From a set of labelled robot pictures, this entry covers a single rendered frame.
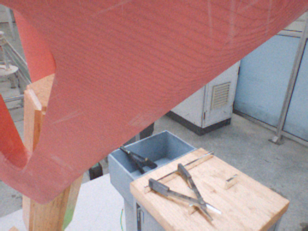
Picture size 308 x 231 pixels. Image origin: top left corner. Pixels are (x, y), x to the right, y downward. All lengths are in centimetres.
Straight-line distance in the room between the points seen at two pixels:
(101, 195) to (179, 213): 48
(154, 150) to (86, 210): 32
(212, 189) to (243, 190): 5
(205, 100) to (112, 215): 187
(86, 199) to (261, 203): 57
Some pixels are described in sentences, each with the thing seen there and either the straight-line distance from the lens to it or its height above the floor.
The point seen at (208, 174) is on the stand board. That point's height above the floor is 106.
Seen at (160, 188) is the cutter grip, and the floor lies 109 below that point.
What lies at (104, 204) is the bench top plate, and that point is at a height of 78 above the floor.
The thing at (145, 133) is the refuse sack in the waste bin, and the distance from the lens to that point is 184.
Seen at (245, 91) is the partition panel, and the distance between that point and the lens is 290.
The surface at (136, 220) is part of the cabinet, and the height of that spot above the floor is 98.
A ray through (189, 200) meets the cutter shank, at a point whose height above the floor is 109.
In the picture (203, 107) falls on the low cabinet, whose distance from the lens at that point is 254.
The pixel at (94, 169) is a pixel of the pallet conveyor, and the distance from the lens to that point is 103.
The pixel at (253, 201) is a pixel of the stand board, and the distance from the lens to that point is 47.
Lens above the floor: 138
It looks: 26 degrees down
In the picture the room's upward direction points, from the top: straight up
